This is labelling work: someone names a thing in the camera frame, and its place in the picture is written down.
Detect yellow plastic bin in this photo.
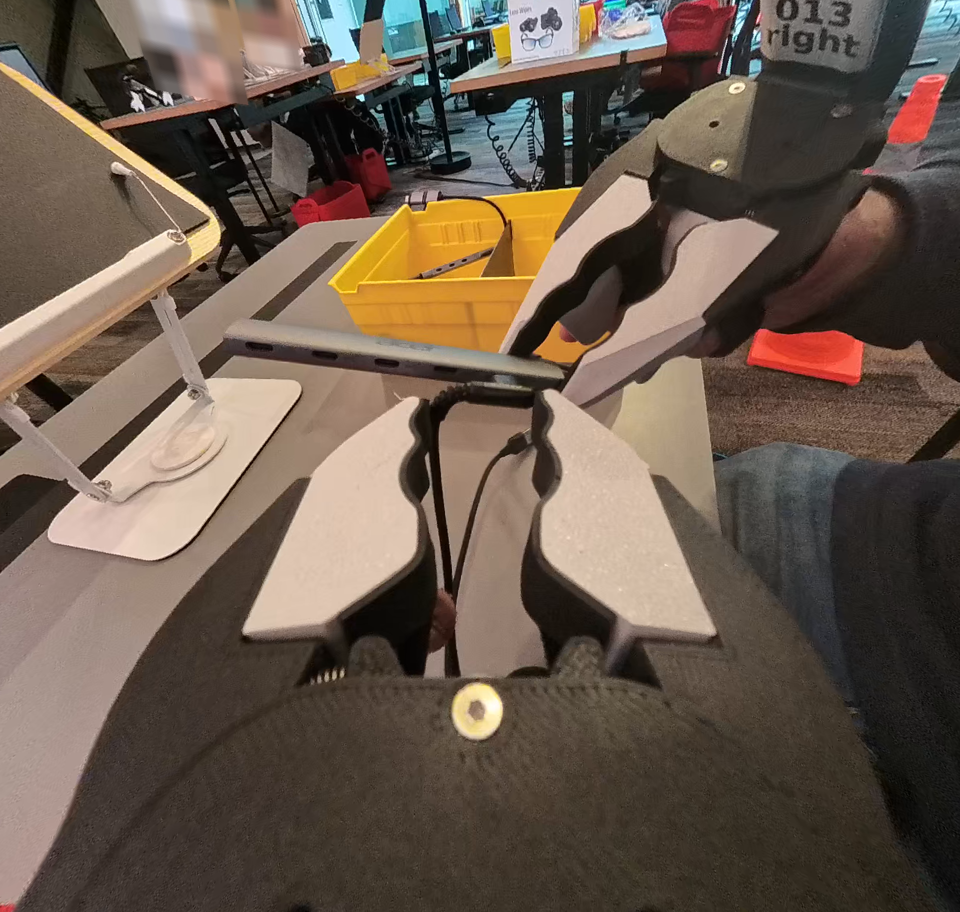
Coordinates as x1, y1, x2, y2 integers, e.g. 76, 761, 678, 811
330, 188, 594, 366

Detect person's blue jeans leg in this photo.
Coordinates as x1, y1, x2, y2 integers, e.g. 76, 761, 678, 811
713, 445, 841, 658

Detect white printed box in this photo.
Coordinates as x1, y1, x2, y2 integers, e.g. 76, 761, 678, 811
506, 0, 583, 66

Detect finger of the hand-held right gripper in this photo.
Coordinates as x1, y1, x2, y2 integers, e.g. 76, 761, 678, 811
563, 220, 781, 408
500, 178, 661, 358

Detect grey usb hub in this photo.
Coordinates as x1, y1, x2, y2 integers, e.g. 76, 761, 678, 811
225, 320, 568, 391
413, 248, 496, 279

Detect thick smooth black cable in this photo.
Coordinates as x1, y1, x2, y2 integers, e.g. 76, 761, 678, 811
420, 380, 549, 673

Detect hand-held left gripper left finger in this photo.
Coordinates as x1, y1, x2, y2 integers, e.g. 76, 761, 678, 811
243, 398, 436, 643

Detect orange traffic cone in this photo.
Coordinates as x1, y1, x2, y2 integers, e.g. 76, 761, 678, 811
747, 328, 867, 388
885, 73, 949, 148

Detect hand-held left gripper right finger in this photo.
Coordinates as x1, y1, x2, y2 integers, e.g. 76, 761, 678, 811
522, 392, 718, 651

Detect red plastic container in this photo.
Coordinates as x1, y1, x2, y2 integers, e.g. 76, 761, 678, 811
660, 0, 739, 96

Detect dark board with wooden rim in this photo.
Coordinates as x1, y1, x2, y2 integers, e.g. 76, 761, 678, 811
0, 61, 223, 403

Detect white stand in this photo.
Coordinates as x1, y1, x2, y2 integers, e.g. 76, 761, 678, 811
0, 163, 301, 561

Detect red floor container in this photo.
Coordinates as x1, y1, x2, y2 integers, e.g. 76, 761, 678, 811
338, 145, 394, 201
290, 178, 373, 228

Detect black coiled cable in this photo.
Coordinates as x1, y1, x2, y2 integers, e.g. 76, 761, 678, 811
488, 95, 541, 190

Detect short black hub cable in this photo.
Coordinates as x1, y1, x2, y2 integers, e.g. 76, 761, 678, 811
447, 430, 535, 658
405, 188, 511, 246

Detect person's right forearm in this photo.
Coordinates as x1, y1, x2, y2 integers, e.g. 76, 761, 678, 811
855, 140, 960, 381

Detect cluttered wooden side desk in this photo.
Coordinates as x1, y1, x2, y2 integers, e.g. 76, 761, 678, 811
450, 13, 669, 186

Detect person's right hand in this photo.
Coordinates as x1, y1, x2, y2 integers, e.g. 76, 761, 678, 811
758, 185, 909, 336

